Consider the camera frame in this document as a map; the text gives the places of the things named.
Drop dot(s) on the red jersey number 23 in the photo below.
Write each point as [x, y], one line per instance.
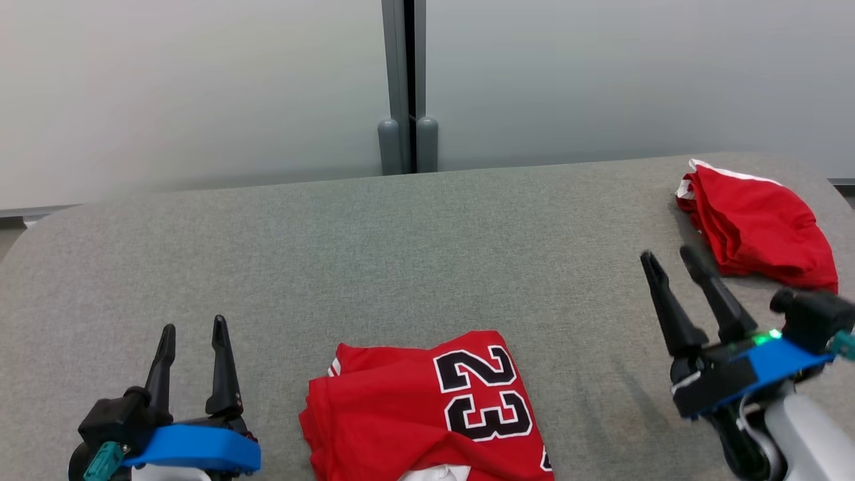
[387, 414]

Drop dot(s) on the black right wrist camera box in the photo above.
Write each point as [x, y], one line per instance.
[818, 317]

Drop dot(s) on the right gripper, blue bracket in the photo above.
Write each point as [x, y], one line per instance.
[748, 374]

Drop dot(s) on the left gripper, blue bracket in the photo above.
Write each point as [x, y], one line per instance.
[200, 447]

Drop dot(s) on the red shorts with white trim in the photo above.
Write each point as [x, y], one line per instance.
[755, 227]

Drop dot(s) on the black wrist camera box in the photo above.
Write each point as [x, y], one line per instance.
[818, 317]
[117, 417]

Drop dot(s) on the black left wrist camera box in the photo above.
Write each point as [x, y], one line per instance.
[117, 417]

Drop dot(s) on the grey partition post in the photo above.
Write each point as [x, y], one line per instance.
[427, 80]
[393, 80]

